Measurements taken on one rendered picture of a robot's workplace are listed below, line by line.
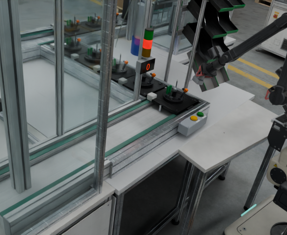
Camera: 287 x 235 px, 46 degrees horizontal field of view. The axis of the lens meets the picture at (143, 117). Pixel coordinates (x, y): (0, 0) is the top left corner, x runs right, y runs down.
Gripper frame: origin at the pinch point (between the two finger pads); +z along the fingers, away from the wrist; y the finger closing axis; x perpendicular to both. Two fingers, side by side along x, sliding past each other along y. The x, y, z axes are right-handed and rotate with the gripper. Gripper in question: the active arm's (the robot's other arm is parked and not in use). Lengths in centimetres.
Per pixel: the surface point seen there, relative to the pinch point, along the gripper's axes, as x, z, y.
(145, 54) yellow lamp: -4.0, -3.1, 40.9
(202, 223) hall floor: 87, 66, -43
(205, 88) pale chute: 4.3, 7.5, -9.7
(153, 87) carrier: 0.0, 26.7, 17.3
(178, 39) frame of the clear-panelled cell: -70, 61, -36
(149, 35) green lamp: -10.7, -11.7, 43.1
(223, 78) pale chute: -9.5, 12.4, -33.6
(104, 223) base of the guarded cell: 84, 14, 62
